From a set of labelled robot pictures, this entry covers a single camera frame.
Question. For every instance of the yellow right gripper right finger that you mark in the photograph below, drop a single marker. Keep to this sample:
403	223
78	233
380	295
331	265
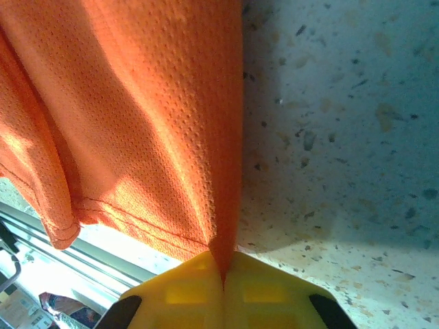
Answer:
274	298

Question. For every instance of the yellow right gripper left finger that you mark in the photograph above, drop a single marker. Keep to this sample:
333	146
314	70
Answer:
178	298

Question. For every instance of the orange t-shirt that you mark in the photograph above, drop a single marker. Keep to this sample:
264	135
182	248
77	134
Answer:
120	120

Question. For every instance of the purple snack packet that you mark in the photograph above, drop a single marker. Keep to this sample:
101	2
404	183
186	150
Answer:
72	312

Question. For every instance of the tan small packet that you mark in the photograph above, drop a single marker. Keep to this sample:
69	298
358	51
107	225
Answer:
20	312

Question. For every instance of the aluminium frame rail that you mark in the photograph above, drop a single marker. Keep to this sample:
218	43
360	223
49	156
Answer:
103	255

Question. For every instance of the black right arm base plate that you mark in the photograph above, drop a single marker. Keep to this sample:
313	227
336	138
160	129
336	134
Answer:
8	236

